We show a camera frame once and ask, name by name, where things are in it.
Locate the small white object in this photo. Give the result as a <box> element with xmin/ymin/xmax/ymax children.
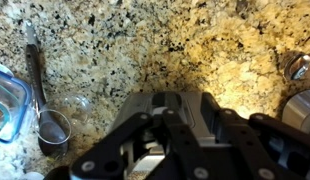
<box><xmin>20</xmin><ymin>171</ymin><xmax>46</xmax><ymax>180</ymax></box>

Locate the glass container with blue lid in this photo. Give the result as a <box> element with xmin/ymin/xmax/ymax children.
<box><xmin>0</xmin><ymin>61</ymin><xmax>33</xmax><ymax>144</ymax></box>

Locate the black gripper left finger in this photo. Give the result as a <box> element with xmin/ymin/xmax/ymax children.
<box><xmin>69</xmin><ymin>108</ymin><xmax>213</xmax><ymax>180</ymax></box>

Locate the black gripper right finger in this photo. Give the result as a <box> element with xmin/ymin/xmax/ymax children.
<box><xmin>199</xmin><ymin>92</ymin><xmax>310</xmax><ymax>180</ymax></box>

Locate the black spoon with metal handle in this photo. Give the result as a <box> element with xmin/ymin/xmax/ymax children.
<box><xmin>24</xmin><ymin>21</ymin><xmax>70</xmax><ymax>158</ymax></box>

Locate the shiny metal spoon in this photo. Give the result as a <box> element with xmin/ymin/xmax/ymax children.
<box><xmin>283</xmin><ymin>51</ymin><xmax>310</xmax><ymax>82</ymax></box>

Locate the clear glass cup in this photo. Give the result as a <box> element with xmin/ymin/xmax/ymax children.
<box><xmin>33</xmin><ymin>93</ymin><xmax>93</xmax><ymax>146</ymax></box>

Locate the stainless steel cylinder container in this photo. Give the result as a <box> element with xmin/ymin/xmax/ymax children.
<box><xmin>280</xmin><ymin>88</ymin><xmax>310</xmax><ymax>135</ymax></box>

